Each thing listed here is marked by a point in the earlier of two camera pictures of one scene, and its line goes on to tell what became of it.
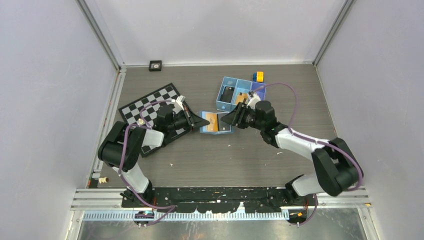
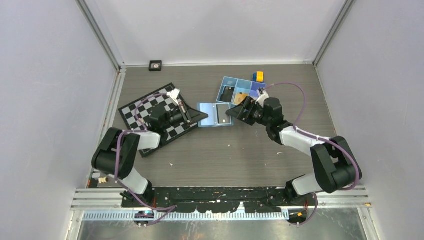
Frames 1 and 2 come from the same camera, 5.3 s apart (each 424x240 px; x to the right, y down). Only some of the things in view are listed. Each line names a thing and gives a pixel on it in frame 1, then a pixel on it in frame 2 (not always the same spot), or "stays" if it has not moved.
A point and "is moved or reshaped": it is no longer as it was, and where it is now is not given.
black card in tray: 227,94 stays
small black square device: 155,65 stays
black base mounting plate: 258,200 stays
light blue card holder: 216,125 is moved or reshaped
